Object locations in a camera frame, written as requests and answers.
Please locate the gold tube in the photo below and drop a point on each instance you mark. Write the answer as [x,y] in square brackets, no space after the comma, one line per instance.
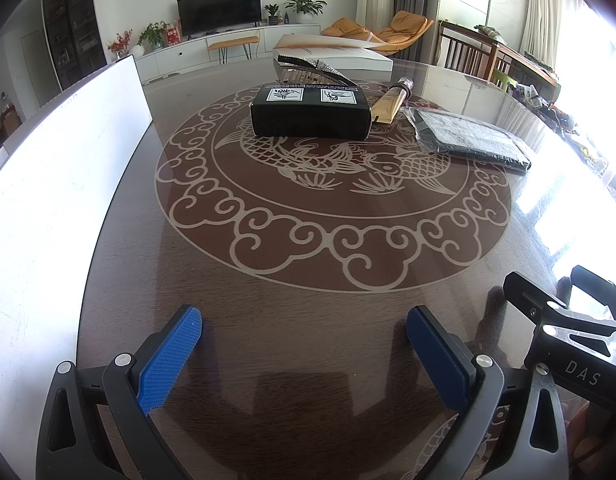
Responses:
[387,105]

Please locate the black case in plastic bag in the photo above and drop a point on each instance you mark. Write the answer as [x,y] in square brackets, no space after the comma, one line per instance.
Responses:
[467,140]

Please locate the black television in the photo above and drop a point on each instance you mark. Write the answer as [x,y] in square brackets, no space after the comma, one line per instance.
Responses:
[218,7]

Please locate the white flat box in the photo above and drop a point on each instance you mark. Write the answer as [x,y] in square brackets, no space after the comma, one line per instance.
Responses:
[328,55]

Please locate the white television cabinet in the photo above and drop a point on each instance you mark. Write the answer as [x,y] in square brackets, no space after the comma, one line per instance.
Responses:
[188,55]

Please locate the person's right hand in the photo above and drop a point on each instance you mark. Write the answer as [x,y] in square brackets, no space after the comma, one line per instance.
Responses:
[595,442]

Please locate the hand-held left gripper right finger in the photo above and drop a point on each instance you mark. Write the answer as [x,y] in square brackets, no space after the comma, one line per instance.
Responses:
[437,360]

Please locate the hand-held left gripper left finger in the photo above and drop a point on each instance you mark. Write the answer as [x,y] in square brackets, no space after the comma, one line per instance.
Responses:
[168,355]

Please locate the small potted plant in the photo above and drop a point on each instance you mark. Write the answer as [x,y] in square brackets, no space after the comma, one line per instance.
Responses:
[272,12]

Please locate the wooden chair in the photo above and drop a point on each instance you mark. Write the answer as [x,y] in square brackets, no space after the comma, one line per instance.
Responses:
[462,52]

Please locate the large potted plant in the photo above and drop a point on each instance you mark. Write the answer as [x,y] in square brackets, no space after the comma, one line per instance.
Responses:
[304,6]

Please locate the pile of assorted clutter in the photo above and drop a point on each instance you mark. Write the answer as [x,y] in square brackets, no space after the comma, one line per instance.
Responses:
[572,115]

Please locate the red flower bouquet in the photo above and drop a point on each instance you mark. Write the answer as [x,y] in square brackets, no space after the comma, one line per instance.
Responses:
[119,42]

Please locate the white storage box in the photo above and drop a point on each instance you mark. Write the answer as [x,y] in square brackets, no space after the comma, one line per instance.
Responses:
[53,185]

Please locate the rhinestone hair comb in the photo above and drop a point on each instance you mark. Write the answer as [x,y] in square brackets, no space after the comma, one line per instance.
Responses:
[308,67]

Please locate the dark display cabinet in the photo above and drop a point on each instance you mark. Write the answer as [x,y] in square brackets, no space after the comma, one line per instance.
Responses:
[73,25]

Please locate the orange lounge chair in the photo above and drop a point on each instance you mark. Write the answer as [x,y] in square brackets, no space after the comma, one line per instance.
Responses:
[407,27]

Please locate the wooden side table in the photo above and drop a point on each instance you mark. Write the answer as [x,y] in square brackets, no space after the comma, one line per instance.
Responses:
[527,67]

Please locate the wooden bench with metal legs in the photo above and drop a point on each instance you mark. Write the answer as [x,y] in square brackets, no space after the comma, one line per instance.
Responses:
[233,42]

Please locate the red gift box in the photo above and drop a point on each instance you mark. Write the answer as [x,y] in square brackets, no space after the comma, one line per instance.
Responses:
[173,34]

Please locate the leafy plant in white vase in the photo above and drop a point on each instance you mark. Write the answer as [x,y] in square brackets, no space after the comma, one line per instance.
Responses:
[150,35]

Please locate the white sheer curtain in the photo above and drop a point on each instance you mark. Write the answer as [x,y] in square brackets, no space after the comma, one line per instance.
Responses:
[545,5]

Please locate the small table with blue cloth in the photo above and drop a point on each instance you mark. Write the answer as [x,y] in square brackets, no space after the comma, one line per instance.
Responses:
[0,125]

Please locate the black box with white labels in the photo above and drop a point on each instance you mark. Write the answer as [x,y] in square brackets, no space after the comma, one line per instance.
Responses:
[308,120]

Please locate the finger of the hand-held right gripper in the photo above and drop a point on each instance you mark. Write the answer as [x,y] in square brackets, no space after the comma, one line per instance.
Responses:
[602,292]
[532,297]

